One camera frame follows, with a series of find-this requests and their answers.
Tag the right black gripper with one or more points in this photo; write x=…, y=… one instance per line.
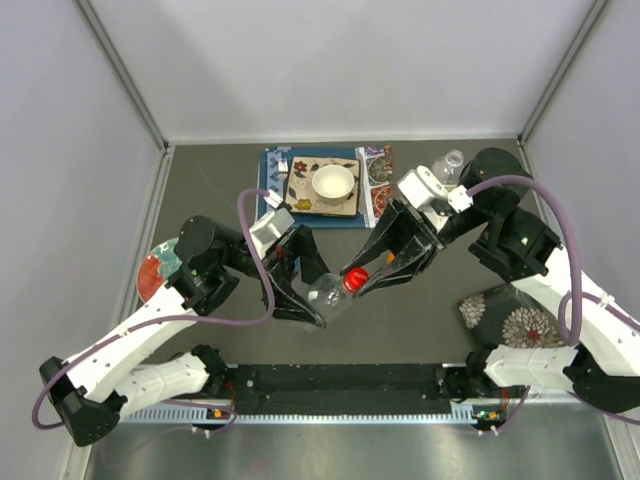
x=399, y=224

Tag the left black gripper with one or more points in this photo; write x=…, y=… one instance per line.
x=296, y=242

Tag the red cap clear bottle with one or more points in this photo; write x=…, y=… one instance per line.
x=329, y=298

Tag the large clear juice bottle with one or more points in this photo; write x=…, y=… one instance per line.
x=448, y=167

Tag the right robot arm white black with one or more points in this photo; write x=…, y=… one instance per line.
x=526, y=239

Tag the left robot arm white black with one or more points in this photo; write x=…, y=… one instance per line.
x=93, y=390

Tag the square floral beige plate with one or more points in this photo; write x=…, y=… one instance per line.
x=300, y=196

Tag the white ceramic bowl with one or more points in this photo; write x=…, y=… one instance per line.
x=333, y=182

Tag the blue patterned placemat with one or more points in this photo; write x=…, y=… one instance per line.
x=375, y=181

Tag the black floral square plate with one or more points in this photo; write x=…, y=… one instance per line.
x=505, y=315

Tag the round red teal plate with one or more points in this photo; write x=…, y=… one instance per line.
x=155, y=269

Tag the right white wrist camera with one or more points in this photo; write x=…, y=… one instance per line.
x=425, y=193

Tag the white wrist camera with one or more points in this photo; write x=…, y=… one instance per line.
x=425, y=193
x=271, y=226

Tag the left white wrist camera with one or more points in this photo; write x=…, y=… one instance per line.
x=271, y=226

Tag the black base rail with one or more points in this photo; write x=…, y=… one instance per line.
x=346, y=389

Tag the grey cable duct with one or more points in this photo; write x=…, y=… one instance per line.
x=209, y=414

